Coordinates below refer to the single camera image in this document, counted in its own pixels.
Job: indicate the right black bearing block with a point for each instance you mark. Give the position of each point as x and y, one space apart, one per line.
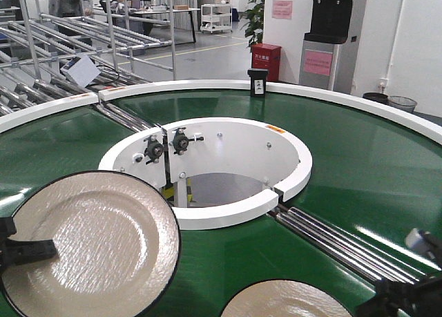
181 141

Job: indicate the red fire extinguisher cabinet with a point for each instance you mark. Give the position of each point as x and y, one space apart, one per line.
267 56

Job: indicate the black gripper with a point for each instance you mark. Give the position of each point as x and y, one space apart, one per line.
422 298

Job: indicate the black waste bin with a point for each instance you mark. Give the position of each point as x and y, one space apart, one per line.
376 97

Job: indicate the black bearing block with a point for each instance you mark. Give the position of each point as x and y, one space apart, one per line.
154 150
181 141

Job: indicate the steel conveyor rollers right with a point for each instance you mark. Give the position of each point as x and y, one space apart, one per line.
359 256

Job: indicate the white power supply box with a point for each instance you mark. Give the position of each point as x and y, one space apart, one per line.
80 70

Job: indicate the steel conveyor rollers left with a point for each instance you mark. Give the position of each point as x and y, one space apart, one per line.
122 117

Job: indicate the white inner ring guard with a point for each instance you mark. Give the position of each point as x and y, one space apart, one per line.
279 160

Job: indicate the white outer conveyor rim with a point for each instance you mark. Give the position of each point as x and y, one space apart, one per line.
422 126

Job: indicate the pink dispenser notice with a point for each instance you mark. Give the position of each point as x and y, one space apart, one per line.
318 62

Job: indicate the mesh waste basket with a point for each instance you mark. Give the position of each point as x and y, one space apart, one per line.
402 103

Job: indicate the pink wall notice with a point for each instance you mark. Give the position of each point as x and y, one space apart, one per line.
282 9

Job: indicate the steel conveyor rollers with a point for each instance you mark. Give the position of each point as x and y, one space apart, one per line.
122 117
359 256

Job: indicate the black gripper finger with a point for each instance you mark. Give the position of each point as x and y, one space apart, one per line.
15 252

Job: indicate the white wire trolley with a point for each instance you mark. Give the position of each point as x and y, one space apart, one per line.
216 17

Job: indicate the cream plate black rim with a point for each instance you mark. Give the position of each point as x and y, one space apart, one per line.
117 245
283 298

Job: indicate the left black bearing block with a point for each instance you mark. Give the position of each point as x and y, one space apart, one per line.
154 150

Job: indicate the black sensor box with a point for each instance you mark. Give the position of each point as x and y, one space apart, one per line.
258 79

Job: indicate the green potted plant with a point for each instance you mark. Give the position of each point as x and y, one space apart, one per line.
254 25

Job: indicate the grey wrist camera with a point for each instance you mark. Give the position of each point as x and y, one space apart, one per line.
424 243

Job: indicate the metal roller rack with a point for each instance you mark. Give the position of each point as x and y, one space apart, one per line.
130 41

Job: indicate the black water dispenser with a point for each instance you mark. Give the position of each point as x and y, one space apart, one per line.
329 29

